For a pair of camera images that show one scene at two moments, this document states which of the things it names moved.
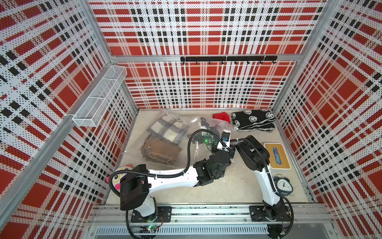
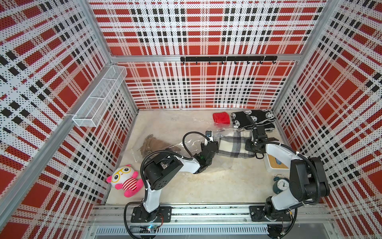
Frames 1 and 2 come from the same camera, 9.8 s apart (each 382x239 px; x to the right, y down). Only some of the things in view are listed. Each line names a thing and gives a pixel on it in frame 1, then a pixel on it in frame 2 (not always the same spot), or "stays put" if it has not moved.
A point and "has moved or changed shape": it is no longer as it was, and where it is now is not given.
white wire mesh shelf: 94,108 stays put
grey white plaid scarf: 172,130 has moved or changed shape
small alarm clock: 283,184 stays put
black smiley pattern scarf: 262,120 stays put
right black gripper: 195,137 → 247,146
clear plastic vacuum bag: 168,136 has moved or changed shape
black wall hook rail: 235,59 stays put
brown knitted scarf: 159,151 stays put
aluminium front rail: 117,214 stays put
